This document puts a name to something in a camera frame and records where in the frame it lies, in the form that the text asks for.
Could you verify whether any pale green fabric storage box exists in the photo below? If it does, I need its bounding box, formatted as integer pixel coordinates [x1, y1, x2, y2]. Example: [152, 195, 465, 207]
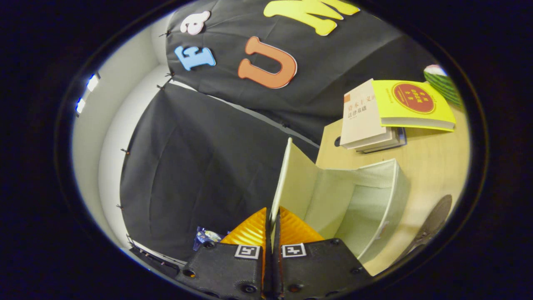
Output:
[270, 137, 411, 265]

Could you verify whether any yellow book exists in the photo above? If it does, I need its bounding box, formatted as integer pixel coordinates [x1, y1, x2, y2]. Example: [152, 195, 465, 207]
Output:
[372, 79, 457, 133]

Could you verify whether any brown fuzzy shoe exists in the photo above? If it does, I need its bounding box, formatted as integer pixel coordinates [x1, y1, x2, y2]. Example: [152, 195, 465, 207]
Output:
[402, 194, 453, 261]

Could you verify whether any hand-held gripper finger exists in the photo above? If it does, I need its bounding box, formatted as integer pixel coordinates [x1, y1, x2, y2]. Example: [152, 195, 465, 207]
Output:
[175, 207, 273, 300]
[273, 206, 373, 300]

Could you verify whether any watermelon slice plush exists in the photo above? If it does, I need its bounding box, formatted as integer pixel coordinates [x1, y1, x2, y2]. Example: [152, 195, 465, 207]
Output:
[423, 65, 463, 109]

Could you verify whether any beige book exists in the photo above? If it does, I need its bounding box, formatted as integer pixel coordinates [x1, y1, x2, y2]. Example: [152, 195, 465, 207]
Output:
[339, 78, 394, 150]

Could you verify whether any blue printed packet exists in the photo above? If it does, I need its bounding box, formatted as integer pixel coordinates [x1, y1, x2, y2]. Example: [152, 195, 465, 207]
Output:
[193, 226, 222, 250]

